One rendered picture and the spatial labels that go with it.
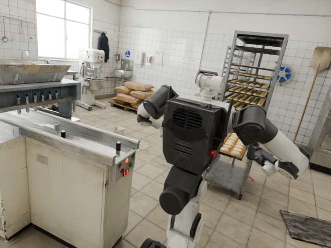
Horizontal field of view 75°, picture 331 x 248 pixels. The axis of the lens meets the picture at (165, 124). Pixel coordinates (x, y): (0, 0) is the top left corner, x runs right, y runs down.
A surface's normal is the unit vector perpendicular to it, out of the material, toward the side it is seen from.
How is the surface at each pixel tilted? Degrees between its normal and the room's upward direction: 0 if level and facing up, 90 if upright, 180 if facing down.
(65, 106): 90
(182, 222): 86
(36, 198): 90
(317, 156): 90
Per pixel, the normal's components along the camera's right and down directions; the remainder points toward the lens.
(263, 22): -0.51, 0.20
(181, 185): -0.23, -0.53
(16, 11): 0.85, 0.27
